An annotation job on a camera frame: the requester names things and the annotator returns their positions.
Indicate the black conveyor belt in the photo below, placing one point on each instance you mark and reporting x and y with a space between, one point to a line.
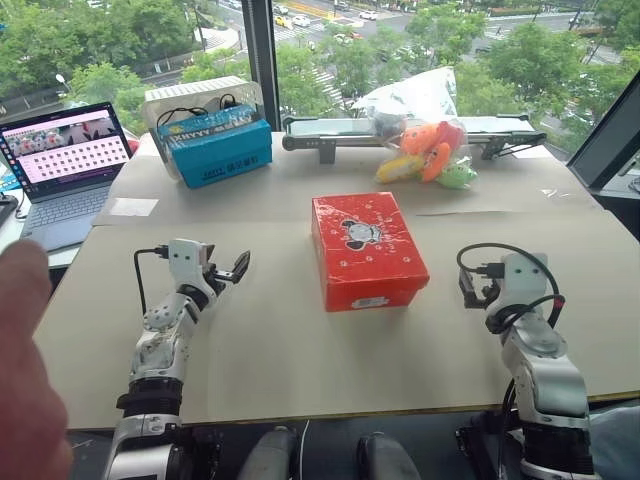
330 135

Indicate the green plush toy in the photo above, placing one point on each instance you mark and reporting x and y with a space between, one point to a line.
456 177

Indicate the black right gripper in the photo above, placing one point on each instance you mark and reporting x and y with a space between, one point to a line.
491 290

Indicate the white paper label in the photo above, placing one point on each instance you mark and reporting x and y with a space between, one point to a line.
133 207

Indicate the grey laptop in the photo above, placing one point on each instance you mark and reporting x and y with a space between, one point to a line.
65 165

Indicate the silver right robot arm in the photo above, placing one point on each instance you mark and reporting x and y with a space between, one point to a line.
550 375

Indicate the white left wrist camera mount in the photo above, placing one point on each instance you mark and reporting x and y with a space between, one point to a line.
184 262

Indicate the red cardboard box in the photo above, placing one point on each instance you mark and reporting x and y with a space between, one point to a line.
367 250

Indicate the large brown cardboard sheet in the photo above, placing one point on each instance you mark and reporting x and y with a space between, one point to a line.
280 360

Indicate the person's bare hand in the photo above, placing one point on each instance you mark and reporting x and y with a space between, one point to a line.
25 375

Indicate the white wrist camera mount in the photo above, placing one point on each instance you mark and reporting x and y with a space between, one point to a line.
184 262
525 280

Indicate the clear plastic bag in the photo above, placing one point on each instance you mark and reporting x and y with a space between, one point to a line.
415 95

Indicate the dark window frame post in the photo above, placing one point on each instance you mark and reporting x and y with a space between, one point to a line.
260 60

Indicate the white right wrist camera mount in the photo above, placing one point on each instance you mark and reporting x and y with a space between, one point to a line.
525 280

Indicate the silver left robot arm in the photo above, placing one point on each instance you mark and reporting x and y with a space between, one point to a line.
160 345

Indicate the yellow plush toy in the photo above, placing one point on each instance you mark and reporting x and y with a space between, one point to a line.
399 169

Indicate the red plush toy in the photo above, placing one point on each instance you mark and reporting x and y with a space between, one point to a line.
450 134

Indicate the blue cardboard box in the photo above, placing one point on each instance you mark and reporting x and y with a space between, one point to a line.
220 150

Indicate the dark slanted panel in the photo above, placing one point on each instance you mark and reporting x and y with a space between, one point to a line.
607 145

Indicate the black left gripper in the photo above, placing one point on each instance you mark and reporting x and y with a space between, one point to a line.
221 274

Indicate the white plastic basket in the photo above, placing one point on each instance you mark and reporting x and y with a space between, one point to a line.
200 92

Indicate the clear tape strip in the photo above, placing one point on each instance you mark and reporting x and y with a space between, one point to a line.
556 192

